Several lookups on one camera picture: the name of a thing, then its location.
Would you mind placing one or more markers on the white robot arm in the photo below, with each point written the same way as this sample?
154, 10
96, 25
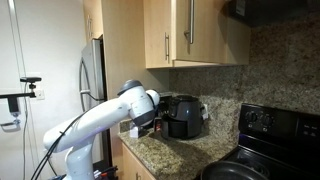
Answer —
100, 123

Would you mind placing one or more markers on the black air fryer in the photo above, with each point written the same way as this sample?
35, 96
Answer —
184, 116

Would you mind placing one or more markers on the black electric stove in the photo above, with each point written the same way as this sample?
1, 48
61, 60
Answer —
280, 133

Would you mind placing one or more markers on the stainless steel refrigerator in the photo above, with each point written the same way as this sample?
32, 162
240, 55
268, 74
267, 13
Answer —
95, 66

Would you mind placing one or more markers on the light wooden upper cabinet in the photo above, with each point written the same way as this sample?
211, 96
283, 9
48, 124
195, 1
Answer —
206, 30

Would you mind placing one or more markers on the light wooden cabinet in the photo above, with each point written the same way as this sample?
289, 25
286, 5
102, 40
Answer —
206, 30
131, 165

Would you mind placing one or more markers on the light wooden lower cabinet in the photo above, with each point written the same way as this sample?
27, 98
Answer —
131, 165

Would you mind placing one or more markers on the black frying pan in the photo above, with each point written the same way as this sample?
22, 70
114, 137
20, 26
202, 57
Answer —
230, 171

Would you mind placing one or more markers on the black range hood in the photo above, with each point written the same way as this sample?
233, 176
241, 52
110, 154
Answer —
273, 11

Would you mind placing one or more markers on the white wall plug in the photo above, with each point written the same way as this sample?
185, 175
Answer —
205, 111

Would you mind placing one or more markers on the white wall switch plate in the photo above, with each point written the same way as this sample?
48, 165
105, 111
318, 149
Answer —
40, 94

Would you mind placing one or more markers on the black camera on clamp mount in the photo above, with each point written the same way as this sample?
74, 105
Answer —
20, 95

